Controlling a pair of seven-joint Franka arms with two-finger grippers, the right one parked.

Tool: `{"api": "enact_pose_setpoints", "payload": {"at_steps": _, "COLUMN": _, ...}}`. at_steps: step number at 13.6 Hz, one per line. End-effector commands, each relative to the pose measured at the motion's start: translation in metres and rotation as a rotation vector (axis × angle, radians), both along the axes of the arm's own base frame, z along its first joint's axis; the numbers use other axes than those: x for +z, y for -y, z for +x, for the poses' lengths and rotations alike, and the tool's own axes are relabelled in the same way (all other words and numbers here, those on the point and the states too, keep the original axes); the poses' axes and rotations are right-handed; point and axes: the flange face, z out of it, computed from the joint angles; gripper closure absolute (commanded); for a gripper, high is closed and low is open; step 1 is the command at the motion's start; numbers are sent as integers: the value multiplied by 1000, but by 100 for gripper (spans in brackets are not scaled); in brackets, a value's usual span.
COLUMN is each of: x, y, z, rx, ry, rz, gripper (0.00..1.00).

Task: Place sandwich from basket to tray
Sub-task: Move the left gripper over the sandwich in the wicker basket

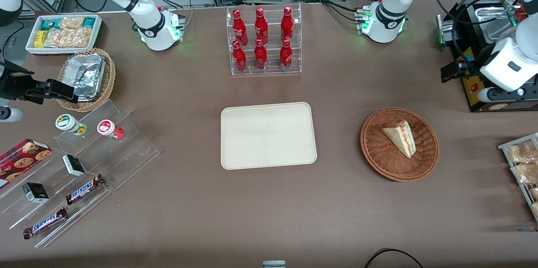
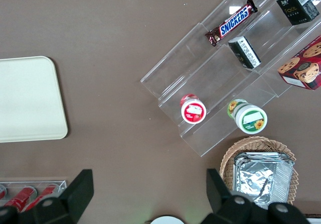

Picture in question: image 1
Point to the yellow snack packet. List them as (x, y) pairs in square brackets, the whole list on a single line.
[(39, 39)]

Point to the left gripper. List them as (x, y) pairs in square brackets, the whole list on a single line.
[(471, 63)]

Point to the green lid white cup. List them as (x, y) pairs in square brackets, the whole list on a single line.
[(65, 122)]

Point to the tray of packaged snacks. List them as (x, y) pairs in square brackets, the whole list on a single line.
[(510, 144)]

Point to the small grey device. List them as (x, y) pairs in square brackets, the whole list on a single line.
[(274, 264)]

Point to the red cola bottle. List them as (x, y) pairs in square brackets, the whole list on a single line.
[(261, 26), (287, 24), (239, 58), (286, 54), (260, 56), (239, 28)]

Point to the black food warmer appliance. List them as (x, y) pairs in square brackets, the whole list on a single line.
[(470, 91)]

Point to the brown Snickers bar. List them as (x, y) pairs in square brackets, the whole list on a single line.
[(84, 189), (44, 223)]

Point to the clear acrylic stepped display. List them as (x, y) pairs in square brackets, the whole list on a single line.
[(126, 154)]

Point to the light wicker basket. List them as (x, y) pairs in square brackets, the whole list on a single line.
[(110, 74)]

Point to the triangular sandwich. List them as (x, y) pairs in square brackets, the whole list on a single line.
[(401, 137)]

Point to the beige rectangular tray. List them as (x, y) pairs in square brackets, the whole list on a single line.
[(269, 135)]

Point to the small black box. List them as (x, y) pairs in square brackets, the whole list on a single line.
[(73, 165), (35, 192)]

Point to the red fried food piece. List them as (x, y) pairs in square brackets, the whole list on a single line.
[(521, 12)]

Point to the white plastic snack bin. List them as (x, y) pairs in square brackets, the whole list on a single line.
[(63, 51)]

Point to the clear acrylic bottle rack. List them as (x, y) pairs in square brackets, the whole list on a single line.
[(271, 70)]

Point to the red cookie box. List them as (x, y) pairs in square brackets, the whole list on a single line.
[(21, 161)]

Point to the teal snack packet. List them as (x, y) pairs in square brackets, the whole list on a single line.
[(89, 22), (48, 23)]

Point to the round brown wicker basket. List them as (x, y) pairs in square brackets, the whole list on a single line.
[(378, 150)]

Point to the silver box with green light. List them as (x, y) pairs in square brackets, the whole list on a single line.
[(445, 30)]

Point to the wrapped bread pack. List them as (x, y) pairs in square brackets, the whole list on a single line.
[(521, 152), (535, 193), (525, 173), (535, 209)]

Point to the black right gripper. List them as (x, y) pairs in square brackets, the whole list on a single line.
[(9, 83)]

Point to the aluminium foil container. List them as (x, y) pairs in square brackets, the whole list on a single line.
[(86, 74)]

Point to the clear cracker bag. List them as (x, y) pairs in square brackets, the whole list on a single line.
[(67, 38), (71, 22)]

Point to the red lid white cup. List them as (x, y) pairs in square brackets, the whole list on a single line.
[(106, 127)]

